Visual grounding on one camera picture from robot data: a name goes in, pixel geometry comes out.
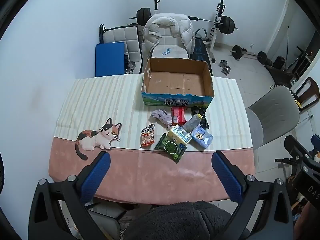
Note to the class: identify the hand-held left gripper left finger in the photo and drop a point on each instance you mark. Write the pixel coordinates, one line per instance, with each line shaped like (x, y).
(96, 175)

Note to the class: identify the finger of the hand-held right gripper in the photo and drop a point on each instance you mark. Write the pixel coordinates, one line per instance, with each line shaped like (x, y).
(316, 142)
(295, 147)

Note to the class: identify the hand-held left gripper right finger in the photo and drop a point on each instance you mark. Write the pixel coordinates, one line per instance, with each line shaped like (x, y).
(227, 177)

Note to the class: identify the blue cartoon tissue pack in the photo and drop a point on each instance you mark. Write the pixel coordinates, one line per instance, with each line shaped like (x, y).
(202, 136)

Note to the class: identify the black packet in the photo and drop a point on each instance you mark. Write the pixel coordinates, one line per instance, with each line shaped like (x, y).
(203, 121)

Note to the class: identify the green snack packet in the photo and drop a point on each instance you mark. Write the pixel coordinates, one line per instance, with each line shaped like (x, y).
(171, 148)

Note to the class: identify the orange cartoon snack packet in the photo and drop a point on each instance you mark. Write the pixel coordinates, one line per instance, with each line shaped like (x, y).
(147, 136)

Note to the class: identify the red snack packet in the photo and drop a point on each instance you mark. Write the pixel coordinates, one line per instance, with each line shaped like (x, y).
(178, 113)

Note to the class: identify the grey sock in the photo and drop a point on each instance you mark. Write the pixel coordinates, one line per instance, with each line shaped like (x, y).
(162, 116)

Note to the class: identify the cardboard box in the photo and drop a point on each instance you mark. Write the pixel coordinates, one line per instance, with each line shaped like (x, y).
(175, 80)

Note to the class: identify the person's right forearm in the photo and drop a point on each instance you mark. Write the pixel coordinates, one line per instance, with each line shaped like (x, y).
(311, 222)

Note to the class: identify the grey shell chair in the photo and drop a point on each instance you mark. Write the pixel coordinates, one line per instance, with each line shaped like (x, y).
(275, 110)

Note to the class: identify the wooden chair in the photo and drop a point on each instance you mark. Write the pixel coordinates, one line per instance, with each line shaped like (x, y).
(310, 90)

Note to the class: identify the person's dark fleece clothing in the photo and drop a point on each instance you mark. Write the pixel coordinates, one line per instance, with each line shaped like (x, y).
(175, 222)

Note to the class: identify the dark exercise machine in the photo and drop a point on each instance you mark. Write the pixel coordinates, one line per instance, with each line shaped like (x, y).
(282, 72)

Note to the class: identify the thin black rod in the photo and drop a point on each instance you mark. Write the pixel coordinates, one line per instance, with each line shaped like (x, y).
(288, 45)

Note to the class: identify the chrome dumbbell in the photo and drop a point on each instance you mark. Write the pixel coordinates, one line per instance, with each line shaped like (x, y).
(222, 63)
(227, 70)

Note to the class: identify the small barbell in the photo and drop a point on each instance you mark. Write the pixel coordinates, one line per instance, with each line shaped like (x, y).
(236, 52)

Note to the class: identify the blue board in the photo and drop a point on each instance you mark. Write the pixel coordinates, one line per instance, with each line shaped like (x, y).
(110, 60)

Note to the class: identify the black weight bench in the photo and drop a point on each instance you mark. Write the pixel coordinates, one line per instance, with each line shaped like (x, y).
(200, 50)

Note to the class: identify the bench press rack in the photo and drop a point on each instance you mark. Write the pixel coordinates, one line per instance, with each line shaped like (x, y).
(215, 35)

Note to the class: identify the white padded chair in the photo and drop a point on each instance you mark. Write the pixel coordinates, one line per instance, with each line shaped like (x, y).
(125, 40)

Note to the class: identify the barbell with black plates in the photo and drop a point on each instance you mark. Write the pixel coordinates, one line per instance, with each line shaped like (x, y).
(227, 25)

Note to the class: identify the small blue packet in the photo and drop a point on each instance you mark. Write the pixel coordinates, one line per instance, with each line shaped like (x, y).
(166, 51)

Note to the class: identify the white puffer jacket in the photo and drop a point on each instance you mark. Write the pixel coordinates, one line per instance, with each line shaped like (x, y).
(165, 30)

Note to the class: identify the black metal frame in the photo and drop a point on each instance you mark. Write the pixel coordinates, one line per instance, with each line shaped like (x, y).
(283, 160)

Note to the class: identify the black frame chair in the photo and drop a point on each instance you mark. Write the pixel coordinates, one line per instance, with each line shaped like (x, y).
(105, 220)

